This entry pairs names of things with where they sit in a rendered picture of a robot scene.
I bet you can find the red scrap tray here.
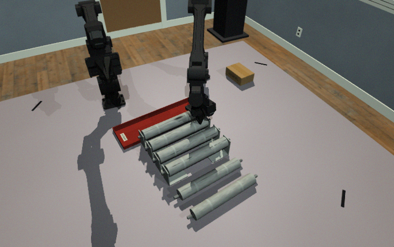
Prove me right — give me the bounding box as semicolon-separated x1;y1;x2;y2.
113;98;189;150

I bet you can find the brown cardboard box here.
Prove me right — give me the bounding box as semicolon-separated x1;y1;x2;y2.
226;63;255;86

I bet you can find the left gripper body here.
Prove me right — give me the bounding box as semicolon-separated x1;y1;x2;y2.
185;105;204;117

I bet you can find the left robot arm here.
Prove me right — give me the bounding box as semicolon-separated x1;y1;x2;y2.
187;0;216;117

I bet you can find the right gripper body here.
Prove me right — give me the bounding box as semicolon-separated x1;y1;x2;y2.
85;52;122;78

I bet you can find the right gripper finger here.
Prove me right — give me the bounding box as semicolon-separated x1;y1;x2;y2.
95;59;109;83
104;57;115;82

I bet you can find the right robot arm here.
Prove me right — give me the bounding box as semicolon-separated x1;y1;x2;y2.
75;0;126;110

